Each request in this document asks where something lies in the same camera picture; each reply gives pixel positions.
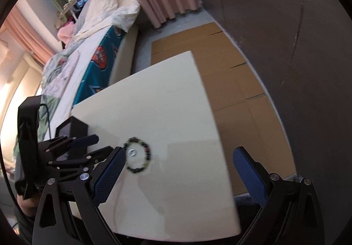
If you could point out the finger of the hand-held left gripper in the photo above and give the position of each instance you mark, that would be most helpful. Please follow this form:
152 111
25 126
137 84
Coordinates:
85 141
90 158

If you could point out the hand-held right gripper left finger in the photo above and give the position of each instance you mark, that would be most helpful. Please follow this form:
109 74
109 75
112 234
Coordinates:
108 176

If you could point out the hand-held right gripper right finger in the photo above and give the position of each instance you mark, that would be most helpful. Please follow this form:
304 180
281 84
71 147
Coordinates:
249 176

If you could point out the black square box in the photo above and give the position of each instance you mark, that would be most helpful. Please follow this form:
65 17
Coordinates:
79 128

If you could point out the person's left hand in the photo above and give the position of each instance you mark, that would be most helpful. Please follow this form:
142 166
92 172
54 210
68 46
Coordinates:
27 206

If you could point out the green cloth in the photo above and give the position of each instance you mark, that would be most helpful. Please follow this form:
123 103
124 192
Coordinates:
55 107

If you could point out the beige padded headboard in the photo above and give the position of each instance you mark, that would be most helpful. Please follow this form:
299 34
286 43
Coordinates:
16 91

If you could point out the bed with teal printed sheet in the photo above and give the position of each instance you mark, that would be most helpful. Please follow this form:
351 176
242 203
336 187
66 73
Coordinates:
101 69

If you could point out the pale printed shirt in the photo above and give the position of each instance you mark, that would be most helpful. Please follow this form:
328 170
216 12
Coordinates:
68 69

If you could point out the light blue patterned blanket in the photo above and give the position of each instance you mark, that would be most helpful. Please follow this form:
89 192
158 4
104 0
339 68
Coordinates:
55 63

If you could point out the brown cardboard floor sheets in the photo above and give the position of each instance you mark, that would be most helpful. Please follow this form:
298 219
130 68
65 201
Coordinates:
233 91

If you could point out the white bed cover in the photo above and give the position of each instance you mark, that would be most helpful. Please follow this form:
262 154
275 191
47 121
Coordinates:
90 44

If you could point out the pink cloth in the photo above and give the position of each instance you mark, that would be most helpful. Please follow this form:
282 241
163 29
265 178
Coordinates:
66 31

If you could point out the narrow pink curtain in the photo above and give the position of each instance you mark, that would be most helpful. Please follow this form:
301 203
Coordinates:
30 38

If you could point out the small white side table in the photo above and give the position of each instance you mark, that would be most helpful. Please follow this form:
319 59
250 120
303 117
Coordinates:
70 4

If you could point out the white duvet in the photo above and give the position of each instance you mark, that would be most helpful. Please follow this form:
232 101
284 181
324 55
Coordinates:
110 5

